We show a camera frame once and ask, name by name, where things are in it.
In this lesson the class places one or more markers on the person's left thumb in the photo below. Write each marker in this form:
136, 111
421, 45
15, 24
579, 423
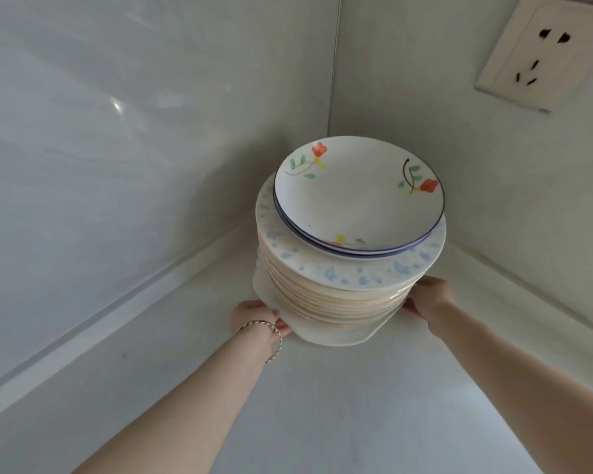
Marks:
282, 327

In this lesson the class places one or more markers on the person's right forearm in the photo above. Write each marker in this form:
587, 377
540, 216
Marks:
519, 389

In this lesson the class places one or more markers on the floral blue-rimmed white plate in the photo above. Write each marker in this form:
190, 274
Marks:
296, 236
360, 197

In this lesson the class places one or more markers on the person's left hand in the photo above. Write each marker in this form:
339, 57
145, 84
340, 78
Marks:
251, 314

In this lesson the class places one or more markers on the stack of cream white plates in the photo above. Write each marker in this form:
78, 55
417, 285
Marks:
321, 310

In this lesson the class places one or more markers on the person's right hand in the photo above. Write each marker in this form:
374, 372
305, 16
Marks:
432, 293

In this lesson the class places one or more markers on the white wall power socket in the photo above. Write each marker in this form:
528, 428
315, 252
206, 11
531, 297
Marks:
548, 49

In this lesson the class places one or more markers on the person's left forearm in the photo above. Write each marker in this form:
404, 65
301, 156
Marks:
188, 409

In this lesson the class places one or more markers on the blue speckled white plate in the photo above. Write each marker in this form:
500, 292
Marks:
375, 276

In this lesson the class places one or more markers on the person's right thumb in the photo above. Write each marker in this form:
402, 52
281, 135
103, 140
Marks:
409, 308

